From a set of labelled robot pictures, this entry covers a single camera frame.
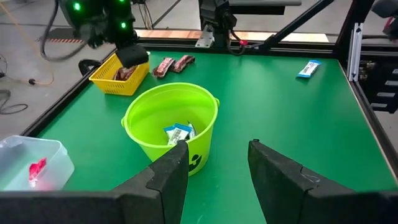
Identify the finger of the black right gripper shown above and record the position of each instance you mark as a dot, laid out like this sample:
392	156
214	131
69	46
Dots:
132	56

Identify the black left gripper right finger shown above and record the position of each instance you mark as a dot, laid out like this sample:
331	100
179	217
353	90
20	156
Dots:
286	193

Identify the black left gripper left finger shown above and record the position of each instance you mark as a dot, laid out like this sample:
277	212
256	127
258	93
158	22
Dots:
161	193

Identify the brown Snickers bar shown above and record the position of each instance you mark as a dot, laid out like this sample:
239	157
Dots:
124	74
183	63
163	67

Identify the white blue Hershey's bar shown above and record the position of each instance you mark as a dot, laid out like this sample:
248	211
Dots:
308	68
191	130
177	133

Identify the red KitKat bar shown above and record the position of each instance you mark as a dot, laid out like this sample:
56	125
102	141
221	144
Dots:
35	169

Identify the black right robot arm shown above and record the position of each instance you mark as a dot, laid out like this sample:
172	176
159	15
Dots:
217	12

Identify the lime green halloween bucket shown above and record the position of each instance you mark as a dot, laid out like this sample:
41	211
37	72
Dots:
174	102

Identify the yellow plastic basket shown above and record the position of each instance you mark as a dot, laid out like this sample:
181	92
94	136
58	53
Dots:
115	87

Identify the clear plastic container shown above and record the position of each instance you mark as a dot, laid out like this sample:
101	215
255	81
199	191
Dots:
56	168

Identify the dark grey desk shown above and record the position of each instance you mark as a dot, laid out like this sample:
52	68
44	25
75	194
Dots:
264	7

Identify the silver metal bracket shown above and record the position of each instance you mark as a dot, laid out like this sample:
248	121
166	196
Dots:
205	39

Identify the black aluminium table frame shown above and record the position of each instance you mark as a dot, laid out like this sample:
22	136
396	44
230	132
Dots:
295	49

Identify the silver aluminium extrusion post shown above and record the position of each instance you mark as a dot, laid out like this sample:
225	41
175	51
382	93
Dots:
355	53

